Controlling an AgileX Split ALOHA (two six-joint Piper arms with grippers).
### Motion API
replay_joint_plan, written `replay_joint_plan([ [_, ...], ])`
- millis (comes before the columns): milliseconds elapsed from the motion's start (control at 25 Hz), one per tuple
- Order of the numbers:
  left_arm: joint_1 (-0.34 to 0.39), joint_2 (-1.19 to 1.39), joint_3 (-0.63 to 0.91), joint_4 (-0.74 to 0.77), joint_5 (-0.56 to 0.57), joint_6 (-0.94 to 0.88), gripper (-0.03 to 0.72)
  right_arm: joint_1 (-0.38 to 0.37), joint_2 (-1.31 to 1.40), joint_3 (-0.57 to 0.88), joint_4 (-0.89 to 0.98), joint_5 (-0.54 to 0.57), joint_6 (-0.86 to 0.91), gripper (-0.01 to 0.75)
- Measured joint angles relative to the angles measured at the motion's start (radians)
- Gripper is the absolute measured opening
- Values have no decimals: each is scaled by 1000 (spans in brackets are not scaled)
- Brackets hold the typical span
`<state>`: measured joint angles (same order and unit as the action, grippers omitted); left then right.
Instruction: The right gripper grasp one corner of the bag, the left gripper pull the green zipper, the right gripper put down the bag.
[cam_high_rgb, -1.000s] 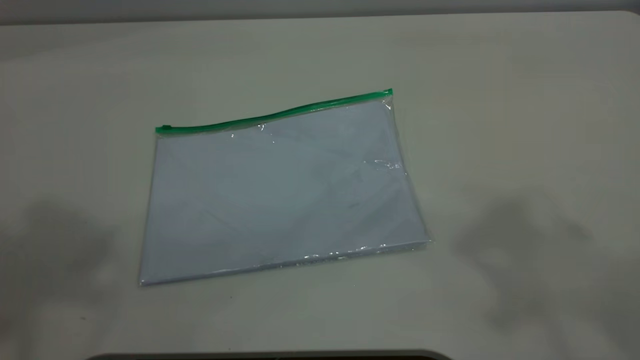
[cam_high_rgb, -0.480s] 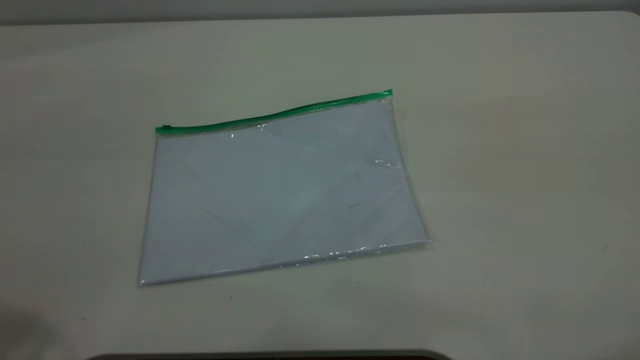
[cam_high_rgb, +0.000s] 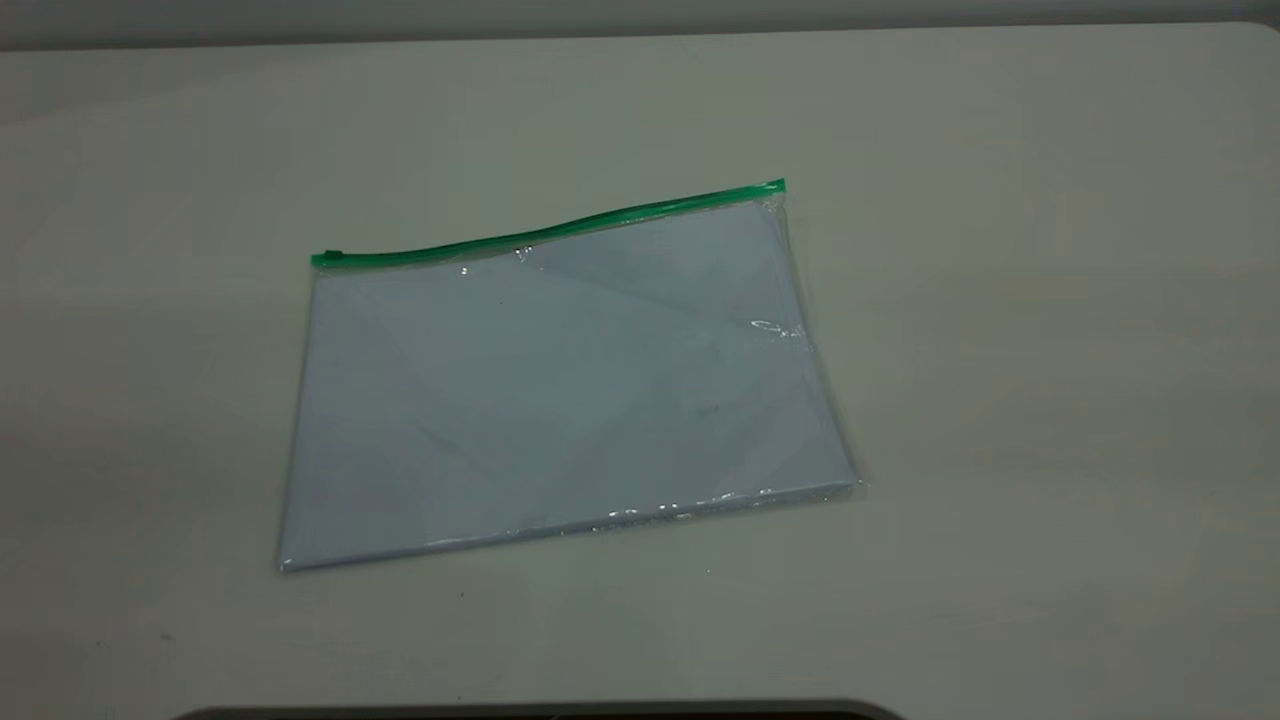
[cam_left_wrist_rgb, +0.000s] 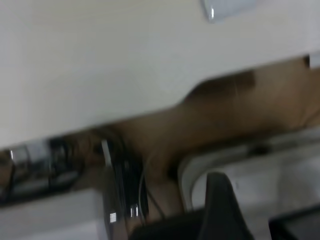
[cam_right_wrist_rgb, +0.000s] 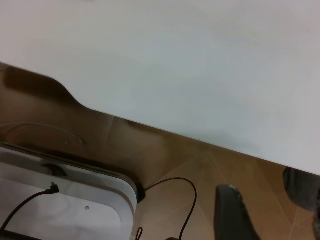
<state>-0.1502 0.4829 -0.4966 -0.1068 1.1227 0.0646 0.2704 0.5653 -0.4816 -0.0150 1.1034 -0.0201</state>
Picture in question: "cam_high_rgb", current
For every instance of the dark rounded base panel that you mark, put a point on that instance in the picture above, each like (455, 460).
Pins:
(540, 712)

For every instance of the clear zip bag green strip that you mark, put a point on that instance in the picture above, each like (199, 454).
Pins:
(560, 400)

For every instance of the green zipper slider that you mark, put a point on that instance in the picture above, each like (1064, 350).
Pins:
(332, 257)

